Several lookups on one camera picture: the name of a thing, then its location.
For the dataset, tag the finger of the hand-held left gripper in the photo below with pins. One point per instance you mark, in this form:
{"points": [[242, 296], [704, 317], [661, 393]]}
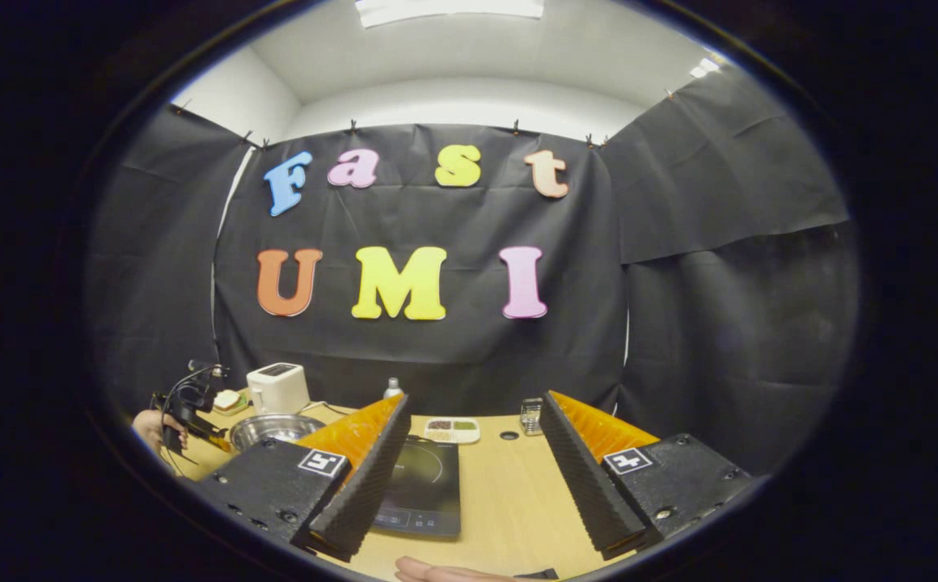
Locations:
{"points": [[214, 443]]}

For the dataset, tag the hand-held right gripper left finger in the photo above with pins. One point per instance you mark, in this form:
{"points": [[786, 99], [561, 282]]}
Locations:
{"points": [[368, 493]]}

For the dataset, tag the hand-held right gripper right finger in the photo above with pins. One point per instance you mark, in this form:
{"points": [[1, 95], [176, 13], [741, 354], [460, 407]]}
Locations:
{"points": [[582, 485]]}

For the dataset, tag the black induction cooktop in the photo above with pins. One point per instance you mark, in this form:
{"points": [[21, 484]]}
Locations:
{"points": [[428, 485]]}

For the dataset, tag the stainless steel pot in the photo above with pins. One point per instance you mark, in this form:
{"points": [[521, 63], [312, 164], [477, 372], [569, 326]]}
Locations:
{"points": [[275, 432]]}

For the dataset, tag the sandwich with lettuce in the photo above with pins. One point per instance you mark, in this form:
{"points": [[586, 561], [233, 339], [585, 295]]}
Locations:
{"points": [[228, 398]]}

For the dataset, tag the small sandwich plate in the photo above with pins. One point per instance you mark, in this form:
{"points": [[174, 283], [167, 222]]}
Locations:
{"points": [[230, 411]]}

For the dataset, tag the white toaster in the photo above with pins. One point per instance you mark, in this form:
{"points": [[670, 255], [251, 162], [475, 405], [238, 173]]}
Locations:
{"points": [[277, 392]]}

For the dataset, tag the small glass jar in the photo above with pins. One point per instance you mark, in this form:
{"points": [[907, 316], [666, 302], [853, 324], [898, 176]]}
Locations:
{"points": [[531, 419]]}

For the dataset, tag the white divided dish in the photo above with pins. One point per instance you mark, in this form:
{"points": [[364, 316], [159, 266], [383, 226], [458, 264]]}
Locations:
{"points": [[453, 436]]}

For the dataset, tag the small clear bottle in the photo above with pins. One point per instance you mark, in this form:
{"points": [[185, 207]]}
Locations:
{"points": [[392, 390]]}

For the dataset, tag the black backdrop cloth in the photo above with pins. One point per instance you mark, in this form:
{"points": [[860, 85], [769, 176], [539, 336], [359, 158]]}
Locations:
{"points": [[720, 323]]}

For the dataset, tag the small ceiling light panel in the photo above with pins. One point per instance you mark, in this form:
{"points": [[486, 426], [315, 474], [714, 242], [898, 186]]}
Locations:
{"points": [[705, 67]]}

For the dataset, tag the long ceiling light panel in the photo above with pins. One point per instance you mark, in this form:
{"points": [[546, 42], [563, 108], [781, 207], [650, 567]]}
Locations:
{"points": [[449, 8]]}

